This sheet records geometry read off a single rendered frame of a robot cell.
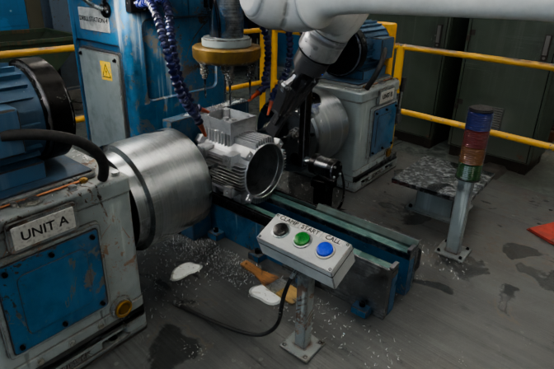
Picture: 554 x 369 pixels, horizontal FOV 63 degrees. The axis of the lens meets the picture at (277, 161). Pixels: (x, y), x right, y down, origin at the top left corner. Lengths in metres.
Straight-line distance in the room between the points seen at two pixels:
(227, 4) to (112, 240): 0.62
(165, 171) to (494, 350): 0.78
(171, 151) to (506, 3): 0.69
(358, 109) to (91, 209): 0.94
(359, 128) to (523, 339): 0.78
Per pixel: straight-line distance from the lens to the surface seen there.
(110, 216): 0.90
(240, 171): 1.18
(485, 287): 1.29
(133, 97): 1.30
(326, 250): 0.81
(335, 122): 1.44
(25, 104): 0.85
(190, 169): 1.03
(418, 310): 1.15
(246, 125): 1.25
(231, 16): 1.19
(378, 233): 1.17
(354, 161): 1.59
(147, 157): 1.00
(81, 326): 0.98
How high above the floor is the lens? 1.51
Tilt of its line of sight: 23 degrees down
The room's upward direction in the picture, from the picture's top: 1 degrees clockwise
